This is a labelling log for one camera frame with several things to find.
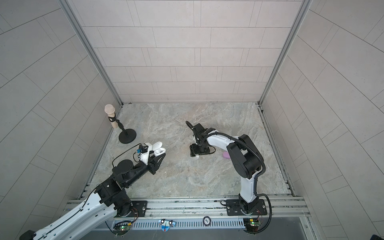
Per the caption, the right green circuit board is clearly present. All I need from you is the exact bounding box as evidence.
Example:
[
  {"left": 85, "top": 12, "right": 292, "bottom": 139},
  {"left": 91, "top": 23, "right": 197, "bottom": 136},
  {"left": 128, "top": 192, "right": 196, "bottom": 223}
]
[{"left": 243, "top": 219, "right": 261, "bottom": 234}]

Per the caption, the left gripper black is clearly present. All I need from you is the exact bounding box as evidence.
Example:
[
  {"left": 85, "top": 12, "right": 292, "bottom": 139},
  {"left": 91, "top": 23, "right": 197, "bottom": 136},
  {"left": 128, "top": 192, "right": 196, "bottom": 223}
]
[{"left": 124, "top": 149, "right": 167, "bottom": 188}]

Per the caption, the round black sticker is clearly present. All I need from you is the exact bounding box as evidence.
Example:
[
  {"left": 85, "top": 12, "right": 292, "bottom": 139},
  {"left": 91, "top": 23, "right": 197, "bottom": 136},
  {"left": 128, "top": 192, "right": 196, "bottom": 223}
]
[{"left": 203, "top": 216, "right": 212, "bottom": 227}]

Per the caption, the aluminium rail frame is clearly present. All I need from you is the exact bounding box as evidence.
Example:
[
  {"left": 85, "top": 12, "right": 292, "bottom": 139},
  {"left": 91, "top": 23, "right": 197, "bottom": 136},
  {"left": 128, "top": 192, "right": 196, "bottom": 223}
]
[{"left": 58, "top": 196, "right": 310, "bottom": 222}]

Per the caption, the white earbud charging case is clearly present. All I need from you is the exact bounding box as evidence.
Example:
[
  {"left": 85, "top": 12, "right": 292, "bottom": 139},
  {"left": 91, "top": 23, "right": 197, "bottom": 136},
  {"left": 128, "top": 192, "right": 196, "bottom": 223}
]
[{"left": 152, "top": 142, "right": 166, "bottom": 157}]

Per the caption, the blue white small device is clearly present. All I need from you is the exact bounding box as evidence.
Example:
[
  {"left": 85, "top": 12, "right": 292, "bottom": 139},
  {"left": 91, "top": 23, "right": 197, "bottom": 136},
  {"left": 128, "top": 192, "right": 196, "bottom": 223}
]
[{"left": 159, "top": 219, "right": 176, "bottom": 232}]

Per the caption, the green circuit board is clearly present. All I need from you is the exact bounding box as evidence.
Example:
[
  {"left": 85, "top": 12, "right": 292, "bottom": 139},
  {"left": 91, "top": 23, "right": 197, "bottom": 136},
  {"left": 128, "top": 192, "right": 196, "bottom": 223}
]
[
  {"left": 243, "top": 219, "right": 261, "bottom": 234},
  {"left": 113, "top": 221, "right": 133, "bottom": 236}
]

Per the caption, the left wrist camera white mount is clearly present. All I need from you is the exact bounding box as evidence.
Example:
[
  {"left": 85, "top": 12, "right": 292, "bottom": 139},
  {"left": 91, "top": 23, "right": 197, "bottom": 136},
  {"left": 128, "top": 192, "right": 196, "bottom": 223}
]
[{"left": 138, "top": 143, "right": 153, "bottom": 165}]

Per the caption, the pink earbud charging case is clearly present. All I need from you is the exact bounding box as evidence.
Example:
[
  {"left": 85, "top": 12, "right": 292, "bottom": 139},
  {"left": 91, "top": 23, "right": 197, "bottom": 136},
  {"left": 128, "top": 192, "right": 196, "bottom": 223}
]
[{"left": 223, "top": 152, "right": 231, "bottom": 159}]

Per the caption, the beige microphone on black stand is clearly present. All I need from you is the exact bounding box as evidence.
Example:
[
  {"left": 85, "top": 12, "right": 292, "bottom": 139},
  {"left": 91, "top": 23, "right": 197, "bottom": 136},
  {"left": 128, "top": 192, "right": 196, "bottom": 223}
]
[{"left": 104, "top": 104, "right": 137, "bottom": 144}]

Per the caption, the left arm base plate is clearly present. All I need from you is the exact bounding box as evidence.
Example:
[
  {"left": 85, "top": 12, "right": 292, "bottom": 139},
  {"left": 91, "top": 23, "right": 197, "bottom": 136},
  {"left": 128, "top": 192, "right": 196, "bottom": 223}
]
[{"left": 119, "top": 201, "right": 148, "bottom": 218}]

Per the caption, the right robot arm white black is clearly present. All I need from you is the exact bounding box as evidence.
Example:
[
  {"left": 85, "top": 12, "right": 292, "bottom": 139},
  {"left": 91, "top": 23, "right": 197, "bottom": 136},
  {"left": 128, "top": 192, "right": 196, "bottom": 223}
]
[{"left": 186, "top": 121, "right": 267, "bottom": 215}]

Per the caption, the left green circuit board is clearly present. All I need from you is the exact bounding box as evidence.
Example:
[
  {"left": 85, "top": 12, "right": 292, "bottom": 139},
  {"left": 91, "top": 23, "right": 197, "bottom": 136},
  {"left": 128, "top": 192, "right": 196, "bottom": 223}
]
[{"left": 113, "top": 221, "right": 133, "bottom": 236}]

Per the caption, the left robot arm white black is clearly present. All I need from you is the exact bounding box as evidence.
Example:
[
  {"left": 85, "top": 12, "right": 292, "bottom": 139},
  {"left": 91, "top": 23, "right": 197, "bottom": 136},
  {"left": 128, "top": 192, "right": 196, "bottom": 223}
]
[{"left": 20, "top": 148, "right": 166, "bottom": 240}]

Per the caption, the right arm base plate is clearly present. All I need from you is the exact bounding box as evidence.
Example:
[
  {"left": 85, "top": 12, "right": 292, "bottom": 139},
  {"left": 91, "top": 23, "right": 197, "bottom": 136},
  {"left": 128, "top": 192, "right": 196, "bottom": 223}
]
[{"left": 221, "top": 199, "right": 268, "bottom": 216}]

